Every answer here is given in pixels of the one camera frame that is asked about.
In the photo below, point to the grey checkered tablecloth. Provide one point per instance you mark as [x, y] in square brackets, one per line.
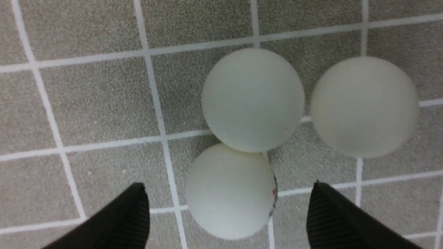
[98, 94]

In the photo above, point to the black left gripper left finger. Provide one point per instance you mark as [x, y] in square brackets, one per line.
[124, 223]

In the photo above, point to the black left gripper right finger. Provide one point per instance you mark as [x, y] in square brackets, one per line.
[334, 222]

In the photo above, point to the white ball with logo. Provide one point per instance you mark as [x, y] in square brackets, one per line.
[230, 194]

